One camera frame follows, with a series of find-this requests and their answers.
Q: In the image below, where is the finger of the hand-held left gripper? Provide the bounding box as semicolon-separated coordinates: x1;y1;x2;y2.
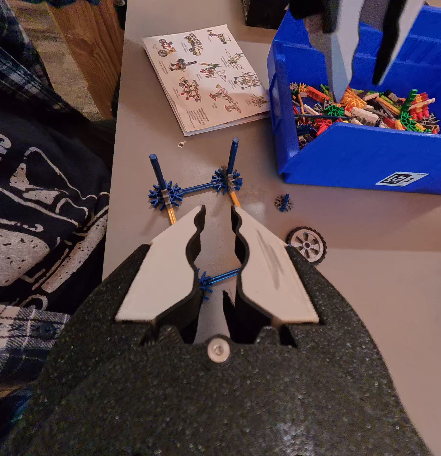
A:
329;0;363;104
372;0;427;87

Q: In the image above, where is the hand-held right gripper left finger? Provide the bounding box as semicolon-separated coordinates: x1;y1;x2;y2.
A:
115;204;207;325

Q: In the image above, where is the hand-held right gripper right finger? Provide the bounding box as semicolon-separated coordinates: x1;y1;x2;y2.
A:
230;205;319;325

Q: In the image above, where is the pile of colourful toy pieces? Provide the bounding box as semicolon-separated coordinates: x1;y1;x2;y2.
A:
290;82;441;150

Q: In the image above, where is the blue yellow toy rod frame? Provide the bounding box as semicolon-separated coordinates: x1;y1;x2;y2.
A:
148;137;243;303

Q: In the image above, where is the blue storage bin white label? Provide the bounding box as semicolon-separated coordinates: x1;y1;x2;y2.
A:
267;5;441;196

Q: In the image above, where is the black box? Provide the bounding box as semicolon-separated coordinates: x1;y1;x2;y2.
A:
243;0;290;30

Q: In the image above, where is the grey toy wheel black tyre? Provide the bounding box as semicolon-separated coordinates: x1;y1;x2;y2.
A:
286;226;328;266

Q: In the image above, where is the toy instruction booklet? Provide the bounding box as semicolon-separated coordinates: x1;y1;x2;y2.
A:
142;24;271;137

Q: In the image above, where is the person in black shirt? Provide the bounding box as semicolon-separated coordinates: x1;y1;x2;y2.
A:
0;0;77;449

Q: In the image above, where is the person's black printed t-shirt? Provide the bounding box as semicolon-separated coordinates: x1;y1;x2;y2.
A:
0;85;112;314

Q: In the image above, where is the wooden furniture panel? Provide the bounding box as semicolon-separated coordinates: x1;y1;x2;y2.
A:
9;0;126;120

